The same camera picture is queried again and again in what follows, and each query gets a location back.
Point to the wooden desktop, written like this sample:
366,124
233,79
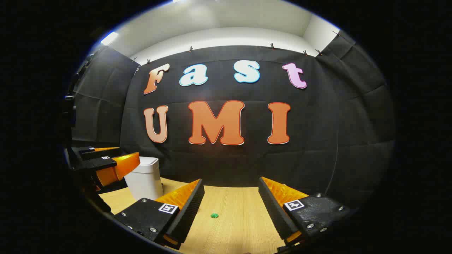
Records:
233,229

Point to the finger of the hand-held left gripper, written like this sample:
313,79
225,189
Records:
102,153
120,169

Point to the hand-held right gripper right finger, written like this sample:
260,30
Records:
275,211

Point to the white desktop garbage bin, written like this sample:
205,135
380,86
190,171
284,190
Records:
144,180

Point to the ceiling light panel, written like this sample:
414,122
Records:
109,38

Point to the row of small cloth clips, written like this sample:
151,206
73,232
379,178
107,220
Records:
272,46

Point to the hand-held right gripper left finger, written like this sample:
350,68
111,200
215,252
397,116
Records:
187,211

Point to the black backdrop cloth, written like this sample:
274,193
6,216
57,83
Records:
229,162

